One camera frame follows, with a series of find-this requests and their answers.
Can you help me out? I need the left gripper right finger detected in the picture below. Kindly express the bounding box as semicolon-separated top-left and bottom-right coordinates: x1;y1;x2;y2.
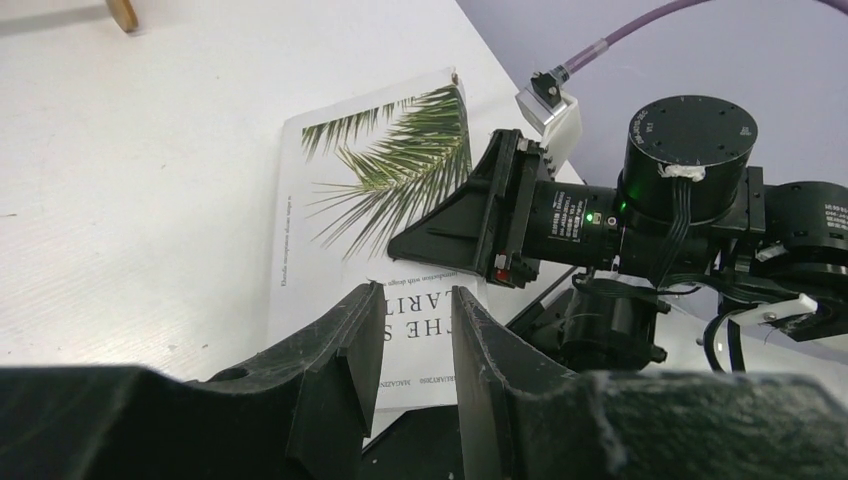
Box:
451;287;847;479

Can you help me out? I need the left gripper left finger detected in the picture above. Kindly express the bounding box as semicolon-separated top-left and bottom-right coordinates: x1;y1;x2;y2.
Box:
1;282;386;479

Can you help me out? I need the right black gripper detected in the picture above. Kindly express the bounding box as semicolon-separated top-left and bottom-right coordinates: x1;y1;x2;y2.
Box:
387;129;622;288

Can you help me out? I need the white palm leaf book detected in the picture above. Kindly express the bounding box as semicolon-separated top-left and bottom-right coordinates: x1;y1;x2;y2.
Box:
266;67;484;414

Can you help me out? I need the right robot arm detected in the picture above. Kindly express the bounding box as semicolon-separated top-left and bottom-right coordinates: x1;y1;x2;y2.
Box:
387;95;847;372

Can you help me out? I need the wooden book rack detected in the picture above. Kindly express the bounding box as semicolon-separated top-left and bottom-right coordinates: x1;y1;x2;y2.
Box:
105;0;139;33

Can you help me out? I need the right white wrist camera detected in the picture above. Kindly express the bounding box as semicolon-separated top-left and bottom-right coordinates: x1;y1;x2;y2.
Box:
515;71;583;178

